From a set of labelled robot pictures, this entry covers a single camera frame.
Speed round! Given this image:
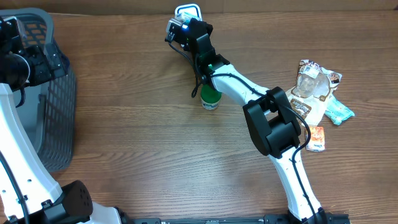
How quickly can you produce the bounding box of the white barcode scanner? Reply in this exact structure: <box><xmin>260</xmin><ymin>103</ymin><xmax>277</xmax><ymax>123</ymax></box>
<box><xmin>175</xmin><ymin>3</ymin><xmax>202</xmax><ymax>21</ymax></box>

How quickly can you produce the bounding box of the beige brown snack bag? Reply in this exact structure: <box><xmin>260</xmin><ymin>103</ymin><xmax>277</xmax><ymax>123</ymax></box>
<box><xmin>286</xmin><ymin>59</ymin><xmax>342</xmax><ymax>126</ymax></box>

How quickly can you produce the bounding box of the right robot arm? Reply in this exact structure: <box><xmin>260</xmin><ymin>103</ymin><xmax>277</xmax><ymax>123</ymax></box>
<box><xmin>174</xmin><ymin>18</ymin><xmax>328</xmax><ymax>223</ymax></box>

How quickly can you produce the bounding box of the green lid jar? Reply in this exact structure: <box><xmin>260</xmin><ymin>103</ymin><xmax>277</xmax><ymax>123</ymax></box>
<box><xmin>200</xmin><ymin>85</ymin><xmax>222</xmax><ymax>110</ymax></box>

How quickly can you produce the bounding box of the orange snack packet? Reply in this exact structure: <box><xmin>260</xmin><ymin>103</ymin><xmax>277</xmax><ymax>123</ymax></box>
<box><xmin>306</xmin><ymin>126</ymin><xmax>325</xmax><ymax>152</ymax></box>

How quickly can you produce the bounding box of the grey plastic mesh basket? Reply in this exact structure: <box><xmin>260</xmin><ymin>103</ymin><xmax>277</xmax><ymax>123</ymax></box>
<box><xmin>1</xmin><ymin>7</ymin><xmax>77</xmax><ymax>172</ymax></box>

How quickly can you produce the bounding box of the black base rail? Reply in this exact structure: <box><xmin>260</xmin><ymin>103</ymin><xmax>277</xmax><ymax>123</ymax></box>
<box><xmin>132</xmin><ymin>213</ymin><xmax>351</xmax><ymax>224</ymax></box>

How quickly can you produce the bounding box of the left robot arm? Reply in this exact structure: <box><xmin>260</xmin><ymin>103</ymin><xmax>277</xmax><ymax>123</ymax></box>
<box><xmin>1</xmin><ymin>8</ymin><xmax>131</xmax><ymax>223</ymax></box>

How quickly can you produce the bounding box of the teal tissue pack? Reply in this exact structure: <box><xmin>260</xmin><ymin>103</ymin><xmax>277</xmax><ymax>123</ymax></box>
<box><xmin>325</xmin><ymin>95</ymin><xmax>355</xmax><ymax>126</ymax></box>

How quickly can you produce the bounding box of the small teal wipes pack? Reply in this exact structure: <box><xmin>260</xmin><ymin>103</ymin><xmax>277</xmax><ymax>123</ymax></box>
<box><xmin>175</xmin><ymin>12</ymin><xmax>197</xmax><ymax>24</ymax></box>

